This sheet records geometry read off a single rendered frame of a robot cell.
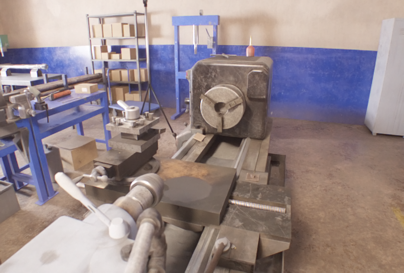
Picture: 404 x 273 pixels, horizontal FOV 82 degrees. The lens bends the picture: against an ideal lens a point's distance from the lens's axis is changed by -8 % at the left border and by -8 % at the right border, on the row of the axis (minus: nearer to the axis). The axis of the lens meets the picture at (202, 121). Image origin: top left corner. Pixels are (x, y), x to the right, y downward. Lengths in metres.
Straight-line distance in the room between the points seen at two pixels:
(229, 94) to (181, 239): 0.78
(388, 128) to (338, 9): 2.14
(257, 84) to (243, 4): 3.51
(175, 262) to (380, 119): 4.22
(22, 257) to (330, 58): 4.82
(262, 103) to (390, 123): 3.48
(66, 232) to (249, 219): 0.62
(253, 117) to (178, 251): 0.95
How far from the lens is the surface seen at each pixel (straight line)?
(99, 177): 0.96
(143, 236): 0.35
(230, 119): 1.44
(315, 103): 5.02
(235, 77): 1.59
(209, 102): 1.41
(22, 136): 0.69
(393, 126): 4.89
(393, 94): 4.74
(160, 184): 0.68
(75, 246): 0.48
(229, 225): 0.91
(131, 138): 1.10
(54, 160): 3.07
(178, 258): 1.01
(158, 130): 1.13
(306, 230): 2.32
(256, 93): 1.53
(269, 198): 1.06
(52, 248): 0.49
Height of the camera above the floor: 1.48
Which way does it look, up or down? 19 degrees down
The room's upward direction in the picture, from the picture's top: straight up
